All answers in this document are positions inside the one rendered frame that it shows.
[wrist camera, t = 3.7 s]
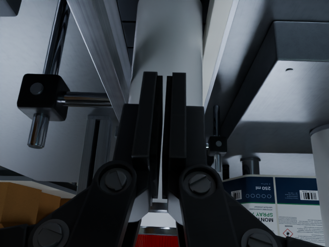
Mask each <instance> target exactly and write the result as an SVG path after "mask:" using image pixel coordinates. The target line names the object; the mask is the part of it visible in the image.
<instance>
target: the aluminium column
mask: <svg viewBox="0 0 329 247"><path fill-rule="evenodd" d="M112 129H113V123H112V121H111V119H110V117H109V116H93V115H88V116H87V123H86V130H85V137H84V144H83V150H82V157H81V164H80V171H79V178H78V184H77V191H76V195H77V194H79V193H80V192H82V191H83V190H85V189H86V188H88V187H89V186H90V185H91V182H92V180H93V177H94V175H95V173H96V171H97V170H98V169H99V168H100V167H101V166H102V165H103V164H105V163H107V162H108V161H109V156H110V147H111V138H112Z"/></svg>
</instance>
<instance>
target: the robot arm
mask: <svg viewBox="0 0 329 247"><path fill-rule="evenodd" d="M162 130H163V76H162V75H158V72H143V77H142V84H141V94H140V101H139V104H129V103H124V105H123V108H122V113H121V118H120V123H119V128H118V133H117V140H116V146H115V151H114V156H113V160H112V161H109V162H107V163H105V164H103V165H102V166H101V167H100V168H99V169H98V170H97V171H96V173H95V175H94V177H93V180H92V182H91V185H90V186H89V187H88V188H86V189H85V190H83V191H82V192H80V193H79V194H77V195H76V196H75V197H73V198H72V199H70V200H69V201H68V202H66V203H65V204H63V205H62V206H60V207H59V208H58V209H56V210H55V211H53V212H52V213H51V214H49V215H48V216H46V217H45V218H43V219H42V220H41V221H40V222H38V223H37V224H34V225H28V224H21V225H16V226H10V227H5V228H0V247H135V245H136V241H137V237H138V233H139V229H140V225H141V219H142V217H144V216H145V215H146V214H147V213H148V212H150V207H151V206H152V200H153V198H158V190H159V175H160V160H161V145H162ZM162 199H167V213H168V214H169V215H170V216H171V217H172V218H173V219H174V220H175V221H176V230H177V237H178V245H179V247H325V246H321V245H318V244H314V243H311V242H307V241H303V240H300V239H296V238H293V237H289V236H287V237H286V238H285V237H281V236H277V235H275V234H274V232H273V231H272V230H270V229H269V228H268V227H267V226H266V225H265V224H263V223H262V222H261V221H260V220H259V219H258V218H257V217H255V216H254V215H253V214H252V213H251V212H250V211H248V210H247V209H246V208H245V207H244V206H243V205H242V204H240V203H239V202H238V201H237V200H236V199H235V198H233V197H232V196H231V195H230V194H229V193H228V192H226V191H225V190H224V187H223V183H222V180H221V177H220V175H219V173H218V172H217V171H216V170H215V169H214V168H212V167H210V166H208V165H207V148H206V130H205V113H204V107H203V106H186V73H173V72H172V76H167V80H166V96H165V111H164V134H163V150H162Z"/></svg>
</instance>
